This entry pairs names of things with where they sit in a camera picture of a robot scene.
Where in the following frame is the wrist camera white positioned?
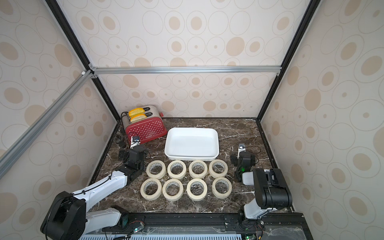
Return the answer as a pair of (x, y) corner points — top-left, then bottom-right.
(237, 144), (246, 158)
(130, 136), (141, 149)

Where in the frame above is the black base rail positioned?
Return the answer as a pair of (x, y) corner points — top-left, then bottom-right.
(54, 211), (314, 240)

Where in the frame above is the masking tape roll one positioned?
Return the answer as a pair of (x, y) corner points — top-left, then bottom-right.
(140, 178), (162, 201)

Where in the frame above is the masking tape roll two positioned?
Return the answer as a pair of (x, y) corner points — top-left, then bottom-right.
(187, 179), (208, 202)

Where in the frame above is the black frame post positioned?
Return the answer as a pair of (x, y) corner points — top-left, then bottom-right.
(257, 0), (321, 123)
(45, 0), (121, 122)

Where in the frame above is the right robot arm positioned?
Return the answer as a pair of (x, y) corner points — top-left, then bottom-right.
(231, 151), (293, 220)

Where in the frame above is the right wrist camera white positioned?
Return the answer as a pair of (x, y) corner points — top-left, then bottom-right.
(237, 144), (246, 158)

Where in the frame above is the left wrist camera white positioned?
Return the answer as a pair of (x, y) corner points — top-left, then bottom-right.
(130, 136), (141, 149)

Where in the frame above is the masking tape roll four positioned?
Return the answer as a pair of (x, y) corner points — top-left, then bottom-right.
(209, 159), (228, 179)

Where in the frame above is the masking tape roll eight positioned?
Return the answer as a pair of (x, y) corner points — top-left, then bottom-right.
(163, 179), (184, 202)

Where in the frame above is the horizontal aluminium frame bar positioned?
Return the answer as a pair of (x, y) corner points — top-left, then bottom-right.
(93, 66), (282, 75)

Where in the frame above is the left slanted aluminium bar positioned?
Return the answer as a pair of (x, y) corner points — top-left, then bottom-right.
(1, 70), (92, 177)

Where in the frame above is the masking tape roll three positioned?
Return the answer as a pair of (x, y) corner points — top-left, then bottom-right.
(146, 160), (167, 180)

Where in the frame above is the yellow toast slice front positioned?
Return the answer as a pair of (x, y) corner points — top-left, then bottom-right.
(130, 113), (147, 123)

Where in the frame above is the black left frame post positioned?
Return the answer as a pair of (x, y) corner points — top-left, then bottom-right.
(45, 0), (121, 122)

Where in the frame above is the yellow toast slice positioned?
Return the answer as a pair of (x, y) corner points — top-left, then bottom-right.
(130, 113), (147, 123)
(128, 108), (148, 117)

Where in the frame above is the masking tape roll seven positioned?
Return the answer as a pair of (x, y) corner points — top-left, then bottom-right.
(212, 177), (232, 199)

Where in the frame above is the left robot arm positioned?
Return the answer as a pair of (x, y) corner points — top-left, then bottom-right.
(40, 146), (149, 240)

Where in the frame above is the red polka dot toaster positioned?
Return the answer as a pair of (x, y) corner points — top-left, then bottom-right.
(121, 105), (168, 143)

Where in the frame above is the small dark sauce bottle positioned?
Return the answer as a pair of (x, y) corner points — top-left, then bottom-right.
(114, 135), (127, 149)

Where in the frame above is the white plastic storage tray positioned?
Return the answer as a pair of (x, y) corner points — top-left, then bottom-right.
(165, 128), (220, 161)

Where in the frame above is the yellow toast slice rear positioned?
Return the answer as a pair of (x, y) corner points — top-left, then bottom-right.
(128, 108), (148, 117)

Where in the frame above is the masking tape roll six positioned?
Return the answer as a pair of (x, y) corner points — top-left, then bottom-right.
(189, 160), (208, 179)

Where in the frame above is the masking tape roll five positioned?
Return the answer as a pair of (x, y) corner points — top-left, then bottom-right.
(167, 160), (187, 180)

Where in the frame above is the black right frame post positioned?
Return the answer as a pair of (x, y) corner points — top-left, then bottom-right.
(257, 0), (321, 123)

